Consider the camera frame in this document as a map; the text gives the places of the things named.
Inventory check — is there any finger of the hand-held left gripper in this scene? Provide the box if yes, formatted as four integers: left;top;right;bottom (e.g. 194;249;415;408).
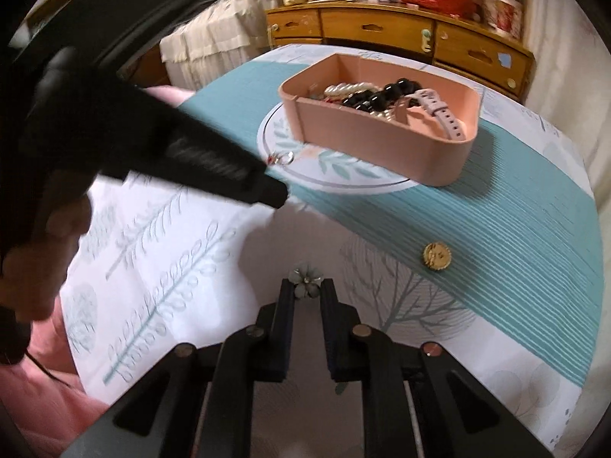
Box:
124;95;289;209

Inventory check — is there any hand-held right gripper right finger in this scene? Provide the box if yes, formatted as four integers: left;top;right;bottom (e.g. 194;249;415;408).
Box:
319;277;554;458

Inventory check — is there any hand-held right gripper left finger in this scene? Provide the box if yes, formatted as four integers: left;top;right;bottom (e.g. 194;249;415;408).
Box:
62;277;299;458

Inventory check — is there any small flower brooch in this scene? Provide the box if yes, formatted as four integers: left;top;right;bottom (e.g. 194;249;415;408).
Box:
287;267;324;300

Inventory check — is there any gold round brooch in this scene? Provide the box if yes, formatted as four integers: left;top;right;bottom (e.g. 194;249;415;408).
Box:
421;242;452;273

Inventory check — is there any white pearl bracelet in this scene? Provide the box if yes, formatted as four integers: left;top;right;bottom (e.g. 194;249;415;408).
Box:
323;80;402;122

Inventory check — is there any pink plastic tray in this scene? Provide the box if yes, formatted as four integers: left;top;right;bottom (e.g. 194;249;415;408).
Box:
278;52;480;187

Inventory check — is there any black bead bracelet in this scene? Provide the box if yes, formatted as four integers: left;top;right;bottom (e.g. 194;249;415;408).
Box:
341;77;416;114

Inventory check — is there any watch with pink strap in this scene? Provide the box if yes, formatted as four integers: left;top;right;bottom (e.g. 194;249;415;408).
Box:
396;88;466;141

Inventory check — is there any person's left hand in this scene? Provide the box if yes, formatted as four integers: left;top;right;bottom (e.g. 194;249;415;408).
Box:
2;195;92;323

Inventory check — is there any white lace cover cloth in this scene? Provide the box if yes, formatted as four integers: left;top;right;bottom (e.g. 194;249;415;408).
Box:
160;0;273;91

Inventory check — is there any round leaf print mat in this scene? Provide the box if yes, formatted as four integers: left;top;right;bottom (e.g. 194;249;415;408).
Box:
257;100;416;196

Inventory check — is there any tree print tablecloth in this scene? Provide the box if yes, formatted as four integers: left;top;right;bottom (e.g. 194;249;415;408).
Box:
60;43;605;454

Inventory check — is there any wooden desk with drawers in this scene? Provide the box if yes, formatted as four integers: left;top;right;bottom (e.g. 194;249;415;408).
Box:
265;0;535;101

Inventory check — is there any pink bedspread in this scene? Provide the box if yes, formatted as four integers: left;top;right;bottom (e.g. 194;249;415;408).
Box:
0;83;196;458

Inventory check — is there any white leaf print curtain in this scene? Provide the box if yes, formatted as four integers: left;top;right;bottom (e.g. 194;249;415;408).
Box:
522;0;611;201

